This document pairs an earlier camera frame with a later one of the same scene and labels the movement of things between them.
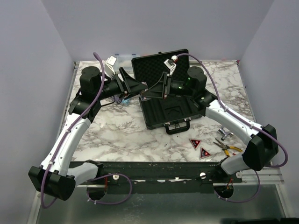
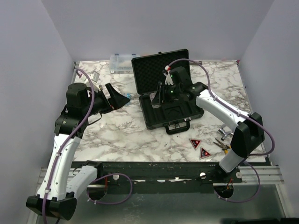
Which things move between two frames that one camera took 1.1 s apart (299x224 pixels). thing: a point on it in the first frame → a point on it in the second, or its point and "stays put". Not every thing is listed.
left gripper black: x=132 y=86 → x=116 y=101
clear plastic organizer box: x=124 y=60 stays put
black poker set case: x=174 y=113 stays put
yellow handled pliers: x=224 y=147 stays put
